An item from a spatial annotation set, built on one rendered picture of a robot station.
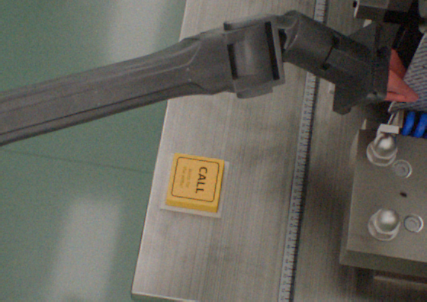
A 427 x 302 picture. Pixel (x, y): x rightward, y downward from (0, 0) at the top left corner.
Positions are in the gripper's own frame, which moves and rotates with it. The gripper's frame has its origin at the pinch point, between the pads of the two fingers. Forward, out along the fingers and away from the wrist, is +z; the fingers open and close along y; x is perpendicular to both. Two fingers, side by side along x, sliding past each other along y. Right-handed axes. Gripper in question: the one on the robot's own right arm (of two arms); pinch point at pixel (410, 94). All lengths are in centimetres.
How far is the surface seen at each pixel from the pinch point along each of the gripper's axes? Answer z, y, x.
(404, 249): 2.9, 18.8, -2.3
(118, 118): 12, -39, -117
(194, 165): -14.6, 7.9, -25.1
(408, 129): 1.8, 3.5, -1.9
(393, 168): 1.4, 8.5, -3.5
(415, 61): -5.5, 0.3, 6.6
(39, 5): -10, -67, -130
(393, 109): 1.0, 0.2, -4.2
